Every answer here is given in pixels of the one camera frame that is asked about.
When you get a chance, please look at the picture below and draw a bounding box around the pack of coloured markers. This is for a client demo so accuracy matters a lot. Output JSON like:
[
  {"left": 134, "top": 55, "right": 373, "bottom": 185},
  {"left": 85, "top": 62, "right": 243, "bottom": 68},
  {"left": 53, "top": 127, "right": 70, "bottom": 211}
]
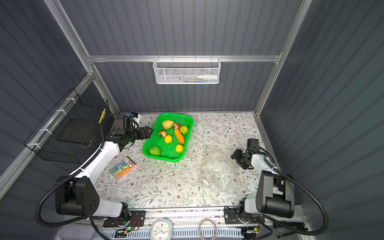
[{"left": 109, "top": 156, "right": 136, "bottom": 180}]

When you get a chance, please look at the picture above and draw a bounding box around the pale yellow pear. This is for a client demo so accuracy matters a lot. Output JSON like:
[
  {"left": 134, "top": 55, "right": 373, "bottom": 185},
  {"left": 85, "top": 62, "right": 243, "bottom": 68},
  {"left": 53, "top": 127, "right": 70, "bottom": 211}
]
[{"left": 162, "top": 120, "right": 175, "bottom": 130}]

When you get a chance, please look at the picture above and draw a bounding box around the grey cloth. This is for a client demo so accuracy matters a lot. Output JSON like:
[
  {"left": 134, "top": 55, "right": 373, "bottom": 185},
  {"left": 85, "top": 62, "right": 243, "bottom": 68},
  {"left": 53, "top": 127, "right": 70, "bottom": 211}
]
[{"left": 59, "top": 224, "right": 96, "bottom": 240}]

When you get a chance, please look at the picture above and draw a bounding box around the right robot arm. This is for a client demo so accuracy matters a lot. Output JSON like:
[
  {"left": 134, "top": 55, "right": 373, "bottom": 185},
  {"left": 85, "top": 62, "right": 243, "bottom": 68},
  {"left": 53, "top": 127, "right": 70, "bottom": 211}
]
[{"left": 231, "top": 139, "right": 295, "bottom": 223}]

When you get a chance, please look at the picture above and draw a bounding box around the black wire basket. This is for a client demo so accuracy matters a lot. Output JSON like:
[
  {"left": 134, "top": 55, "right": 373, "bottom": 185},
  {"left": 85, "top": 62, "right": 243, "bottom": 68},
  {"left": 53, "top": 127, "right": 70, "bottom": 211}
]
[{"left": 24, "top": 89, "right": 110, "bottom": 164}]

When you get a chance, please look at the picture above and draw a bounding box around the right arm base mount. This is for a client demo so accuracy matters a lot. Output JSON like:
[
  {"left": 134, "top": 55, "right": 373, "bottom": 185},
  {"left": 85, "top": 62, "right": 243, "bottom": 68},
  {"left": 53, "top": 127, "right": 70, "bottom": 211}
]
[{"left": 223, "top": 207, "right": 260, "bottom": 225}]

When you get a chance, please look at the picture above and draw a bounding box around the white wire mesh basket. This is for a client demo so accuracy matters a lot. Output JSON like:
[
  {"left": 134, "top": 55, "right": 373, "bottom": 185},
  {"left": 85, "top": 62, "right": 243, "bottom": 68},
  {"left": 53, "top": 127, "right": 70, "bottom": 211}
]
[{"left": 153, "top": 59, "right": 222, "bottom": 85}]

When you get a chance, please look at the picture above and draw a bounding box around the orange carrot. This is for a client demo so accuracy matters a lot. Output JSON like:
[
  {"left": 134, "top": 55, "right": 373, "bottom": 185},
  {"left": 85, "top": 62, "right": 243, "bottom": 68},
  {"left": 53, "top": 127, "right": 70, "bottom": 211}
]
[{"left": 174, "top": 130, "right": 185, "bottom": 145}]

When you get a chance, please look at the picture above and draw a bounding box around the black cable conduit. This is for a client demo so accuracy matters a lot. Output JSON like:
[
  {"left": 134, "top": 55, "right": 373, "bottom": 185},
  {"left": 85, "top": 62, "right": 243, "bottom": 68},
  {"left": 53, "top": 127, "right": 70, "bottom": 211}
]
[
  {"left": 35, "top": 113, "right": 136, "bottom": 240},
  {"left": 257, "top": 146, "right": 329, "bottom": 236}
]

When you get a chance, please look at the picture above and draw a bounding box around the coiled beige cable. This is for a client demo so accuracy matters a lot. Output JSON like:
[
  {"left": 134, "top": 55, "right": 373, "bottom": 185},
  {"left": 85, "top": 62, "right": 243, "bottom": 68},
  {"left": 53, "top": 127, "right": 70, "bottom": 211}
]
[{"left": 197, "top": 217, "right": 218, "bottom": 240}]

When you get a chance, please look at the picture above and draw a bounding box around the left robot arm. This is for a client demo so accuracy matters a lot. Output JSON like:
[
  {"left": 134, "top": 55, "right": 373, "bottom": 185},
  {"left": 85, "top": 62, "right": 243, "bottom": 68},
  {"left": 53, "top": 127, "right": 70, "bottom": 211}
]
[{"left": 55, "top": 114, "right": 154, "bottom": 221}]

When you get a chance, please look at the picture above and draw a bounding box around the right black cable conduit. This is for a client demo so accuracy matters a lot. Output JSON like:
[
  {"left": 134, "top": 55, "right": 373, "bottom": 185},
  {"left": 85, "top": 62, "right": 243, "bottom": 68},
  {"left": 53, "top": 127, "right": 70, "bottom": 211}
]
[{"left": 257, "top": 146, "right": 329, "bottom": 236}]

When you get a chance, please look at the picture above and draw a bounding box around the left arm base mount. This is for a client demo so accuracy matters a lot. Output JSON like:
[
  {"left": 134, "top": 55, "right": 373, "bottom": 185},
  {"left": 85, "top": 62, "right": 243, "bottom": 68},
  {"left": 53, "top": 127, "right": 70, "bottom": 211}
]
[{"left": 103, "top": 211, "right": 147, "bottom": 228}]

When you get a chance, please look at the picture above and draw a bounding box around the left black cable conduit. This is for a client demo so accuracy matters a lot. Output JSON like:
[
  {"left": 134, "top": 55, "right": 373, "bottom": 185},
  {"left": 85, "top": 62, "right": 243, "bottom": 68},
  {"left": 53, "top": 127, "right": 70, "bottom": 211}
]
[{"left": 35, "top": 113, "right": 136, "bottom": 240}]

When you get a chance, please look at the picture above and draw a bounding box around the yellow lemon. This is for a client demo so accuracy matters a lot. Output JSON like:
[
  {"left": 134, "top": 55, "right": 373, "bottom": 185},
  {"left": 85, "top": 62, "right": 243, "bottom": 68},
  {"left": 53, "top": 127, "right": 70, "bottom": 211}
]
[
  {"left": 164, "top": 135, "right": 173, "bottom": 144},
  {"left": 175, "top": 144, "right": 184, "bottom": 153}
]

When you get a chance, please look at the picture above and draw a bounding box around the light green fruit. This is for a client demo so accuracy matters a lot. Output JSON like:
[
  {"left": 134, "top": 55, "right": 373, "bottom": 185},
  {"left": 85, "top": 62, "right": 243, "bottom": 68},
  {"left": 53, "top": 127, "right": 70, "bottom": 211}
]
[{"left": 179, "top": 125, "right": 189, "bottom": 135}]

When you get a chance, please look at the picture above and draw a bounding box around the white analog clock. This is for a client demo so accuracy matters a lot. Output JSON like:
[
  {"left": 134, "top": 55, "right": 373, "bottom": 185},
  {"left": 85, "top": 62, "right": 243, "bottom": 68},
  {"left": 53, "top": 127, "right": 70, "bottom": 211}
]
[{"left": 150, "top": 219, "right": 173, "bottom": 240}]

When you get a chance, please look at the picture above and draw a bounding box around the clear zip top bag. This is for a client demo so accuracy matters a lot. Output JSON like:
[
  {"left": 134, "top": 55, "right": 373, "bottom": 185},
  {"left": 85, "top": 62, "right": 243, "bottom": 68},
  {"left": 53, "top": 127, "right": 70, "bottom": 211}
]
[{"left": 196, "top": 143, "right": 249, "bottom": 197}]

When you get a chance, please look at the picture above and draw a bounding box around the green plastic basket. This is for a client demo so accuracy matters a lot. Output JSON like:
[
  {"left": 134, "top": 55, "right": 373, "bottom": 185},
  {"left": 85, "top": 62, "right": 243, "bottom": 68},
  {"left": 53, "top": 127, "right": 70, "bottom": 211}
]
[{"left": 143, "top": 113, "right": 194, "bottom": 162}]

